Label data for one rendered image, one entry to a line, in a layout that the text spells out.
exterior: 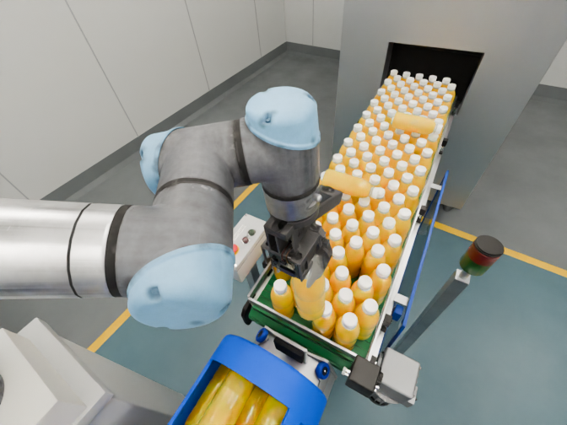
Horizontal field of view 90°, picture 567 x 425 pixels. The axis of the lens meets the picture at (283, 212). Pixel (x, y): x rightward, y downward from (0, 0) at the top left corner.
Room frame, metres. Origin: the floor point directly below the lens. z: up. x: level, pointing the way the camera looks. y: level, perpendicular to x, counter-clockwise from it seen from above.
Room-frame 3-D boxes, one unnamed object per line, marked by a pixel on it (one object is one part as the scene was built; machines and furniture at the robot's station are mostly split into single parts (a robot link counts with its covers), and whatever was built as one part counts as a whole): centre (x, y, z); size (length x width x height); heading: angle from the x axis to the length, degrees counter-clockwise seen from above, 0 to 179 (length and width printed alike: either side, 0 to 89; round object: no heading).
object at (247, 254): (0.56, 0.15, 1.05); 0.20 x 0.10 x 0.10; 146
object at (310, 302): (0.28, -0.04, 1.27); 0.07 x 0.07 x 0.19
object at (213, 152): (0.25, 0.09, 1.66); 0.11 x 0.11 x 0.08; 2
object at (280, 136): (0.27, -0.01, 1.67); 0.09 x 0.08 x 0.11; 92
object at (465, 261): (0.35, -0.49, 1.18); 0.06 x 0.06 x 0.05
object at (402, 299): (0.62, -0.54, 0.70); 0.80 x 0.05 x 0.50; 146
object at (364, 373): (0.16, -0.17, 0.95); 0.10 x 0.07 x 0.10; 56
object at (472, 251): (0.35, -0.49, 1.23); 0.06 x 0.06 x 0.04
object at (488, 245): (0.35, -0.49, 1.18); 0.06 x 0.06 x 0.16
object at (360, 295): (0.37, -0.22, 0.99); 0.07 x 0.07 x 0.19
